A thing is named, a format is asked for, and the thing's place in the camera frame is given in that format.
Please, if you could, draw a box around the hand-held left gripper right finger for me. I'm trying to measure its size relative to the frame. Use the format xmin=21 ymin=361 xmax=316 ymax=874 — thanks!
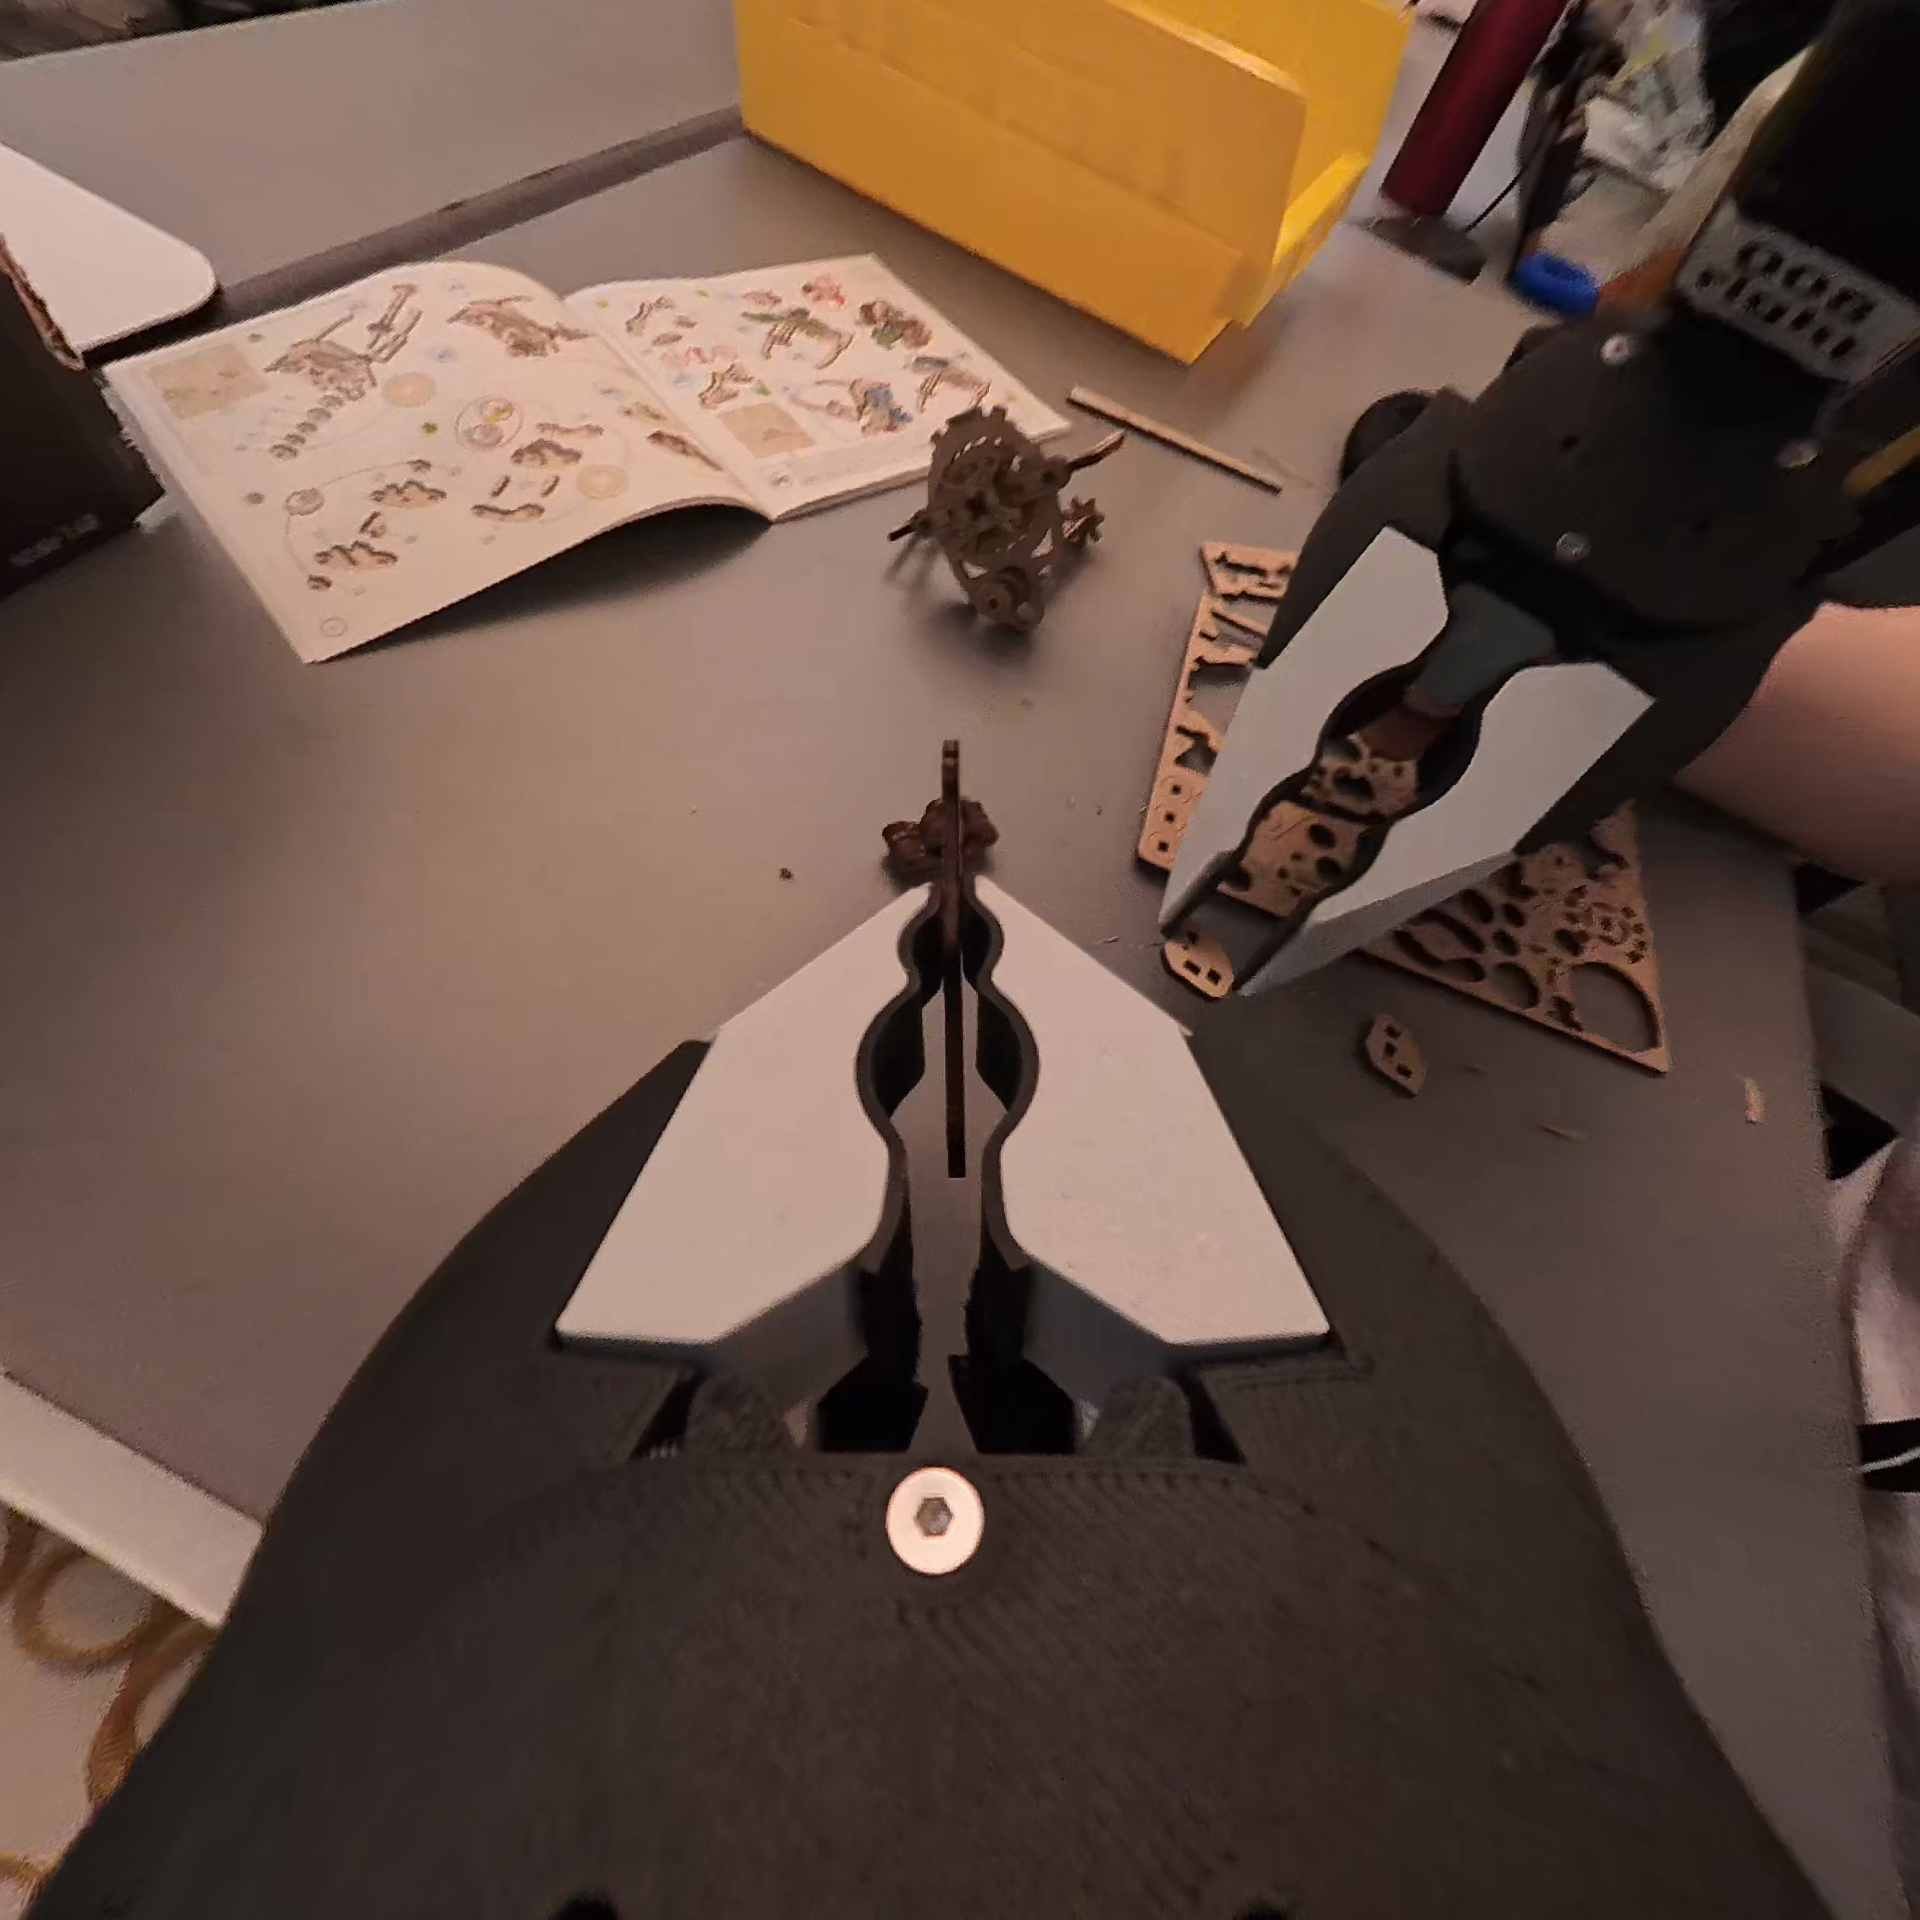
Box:
xmin=974 ymin=880 xmax=1336 ymax=1421

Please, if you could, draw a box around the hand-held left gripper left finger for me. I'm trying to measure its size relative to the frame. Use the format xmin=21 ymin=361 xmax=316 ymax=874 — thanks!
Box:
xmin=551 ymin=888 xmax=919 ymax=1452

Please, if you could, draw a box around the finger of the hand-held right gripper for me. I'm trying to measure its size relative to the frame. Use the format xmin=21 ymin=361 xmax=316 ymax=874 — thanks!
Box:
xmin=1227 ymin=654 xmax=1655 ymax=996
xmin=1162 ymin=522 xmax=1454 ymax=942

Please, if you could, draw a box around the small dark knobby wooden part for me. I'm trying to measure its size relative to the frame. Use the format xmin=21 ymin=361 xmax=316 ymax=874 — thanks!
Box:
xmin=880 ymin=795 xmax=1005 ymax=888

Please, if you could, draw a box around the person's right forearm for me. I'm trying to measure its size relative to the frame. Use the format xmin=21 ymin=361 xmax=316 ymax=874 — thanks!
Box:
xmin=1672 ymin=601 xmax=1920 ymax=888

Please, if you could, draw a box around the wooden gear model assembly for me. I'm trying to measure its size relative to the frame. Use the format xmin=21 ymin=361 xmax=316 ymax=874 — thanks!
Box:
xmin=888 ymin=404 xmax=1123 ymax=636

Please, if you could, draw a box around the black model kit box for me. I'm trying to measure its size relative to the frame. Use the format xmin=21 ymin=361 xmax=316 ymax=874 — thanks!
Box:
xmin=0 ymin=236 xmax=167 ymax=601

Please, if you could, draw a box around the thin wooden stick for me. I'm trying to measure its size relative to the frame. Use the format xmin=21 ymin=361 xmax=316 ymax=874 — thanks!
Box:
xmin=1070 ymin=384 xmax=1286 ymax=494

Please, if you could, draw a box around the laser-cut plywood sheet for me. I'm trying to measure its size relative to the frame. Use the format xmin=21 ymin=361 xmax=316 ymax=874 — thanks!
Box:
xmin=1139 ymin=537 xmax=1674 ymax=1076

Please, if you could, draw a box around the dark red cylinder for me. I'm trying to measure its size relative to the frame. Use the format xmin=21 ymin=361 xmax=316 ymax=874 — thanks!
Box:
xmin=1367 ymin=0 xmax=1574 ymax=279

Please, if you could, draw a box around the yellow plastic bin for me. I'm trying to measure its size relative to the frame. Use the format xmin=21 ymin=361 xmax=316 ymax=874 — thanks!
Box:
xmin=734 ymin=0 xmax=1416 ymax=361

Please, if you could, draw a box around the white cardboard tray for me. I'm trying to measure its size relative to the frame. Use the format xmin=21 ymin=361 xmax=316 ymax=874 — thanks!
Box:
xmin=0 ymin=1371 xmax=274 ymax=1920

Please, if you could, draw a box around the illustrated instruction booklet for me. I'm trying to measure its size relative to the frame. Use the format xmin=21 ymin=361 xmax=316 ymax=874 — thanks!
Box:
xmin=107 ymin=258 xmax=1073 ymax=661

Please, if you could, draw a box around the pile of tan rubber bands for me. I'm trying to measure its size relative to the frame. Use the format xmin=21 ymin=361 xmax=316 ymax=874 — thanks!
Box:
xmin=0 ymin=1507 xmax=217 ymax=1821

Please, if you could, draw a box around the white rounded board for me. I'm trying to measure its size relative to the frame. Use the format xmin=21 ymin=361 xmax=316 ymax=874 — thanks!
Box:
xmin=0 ymin=137 xmax=217 ymax=358

